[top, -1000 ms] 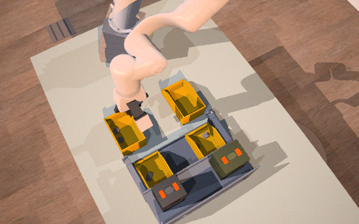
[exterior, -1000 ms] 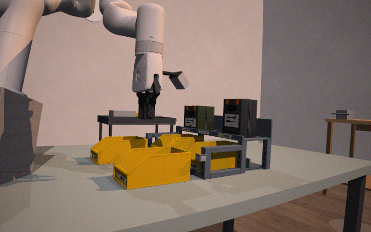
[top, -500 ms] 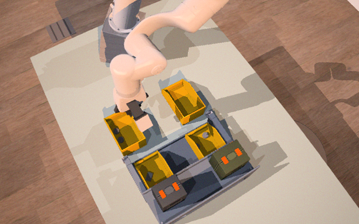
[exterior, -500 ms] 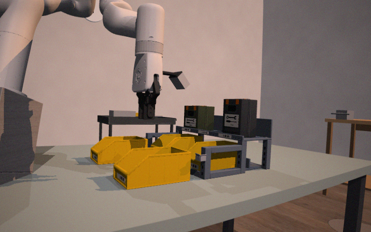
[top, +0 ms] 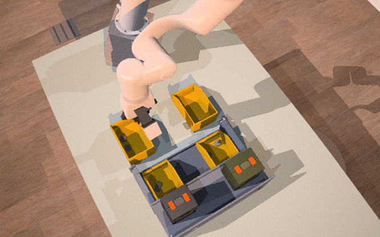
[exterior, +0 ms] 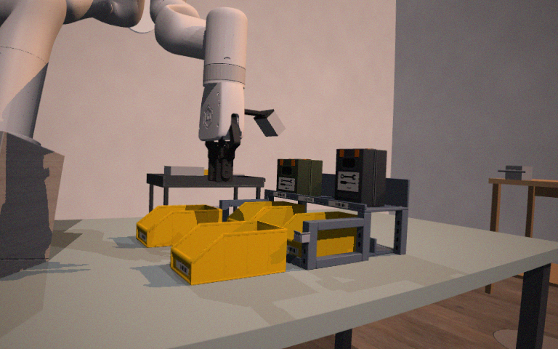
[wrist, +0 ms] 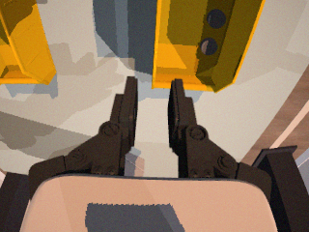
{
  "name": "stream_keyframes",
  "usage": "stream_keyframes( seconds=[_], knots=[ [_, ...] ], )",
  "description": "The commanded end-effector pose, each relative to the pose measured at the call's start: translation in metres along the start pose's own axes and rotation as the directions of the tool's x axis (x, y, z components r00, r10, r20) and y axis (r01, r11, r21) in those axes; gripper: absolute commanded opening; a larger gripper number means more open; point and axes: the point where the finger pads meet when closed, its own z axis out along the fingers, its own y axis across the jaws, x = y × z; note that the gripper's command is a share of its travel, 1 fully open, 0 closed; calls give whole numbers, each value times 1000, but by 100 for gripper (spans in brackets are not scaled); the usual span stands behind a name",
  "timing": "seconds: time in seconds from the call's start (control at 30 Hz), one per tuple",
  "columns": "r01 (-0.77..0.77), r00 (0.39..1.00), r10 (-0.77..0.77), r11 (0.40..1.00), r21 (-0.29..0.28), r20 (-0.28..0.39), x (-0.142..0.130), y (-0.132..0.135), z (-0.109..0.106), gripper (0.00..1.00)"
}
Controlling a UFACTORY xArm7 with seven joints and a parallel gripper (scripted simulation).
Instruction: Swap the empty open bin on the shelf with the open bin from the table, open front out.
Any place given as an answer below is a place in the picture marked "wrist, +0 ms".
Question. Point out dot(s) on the yellow open-front storage bin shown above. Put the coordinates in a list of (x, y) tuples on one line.
[(23, 48), (183, 25)]

